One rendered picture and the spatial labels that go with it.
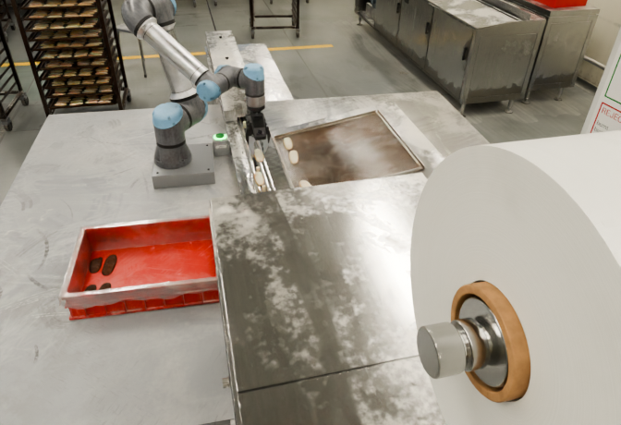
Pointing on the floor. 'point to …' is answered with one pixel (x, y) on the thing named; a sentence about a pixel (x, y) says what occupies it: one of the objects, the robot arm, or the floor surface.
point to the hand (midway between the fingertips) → (258, 151)
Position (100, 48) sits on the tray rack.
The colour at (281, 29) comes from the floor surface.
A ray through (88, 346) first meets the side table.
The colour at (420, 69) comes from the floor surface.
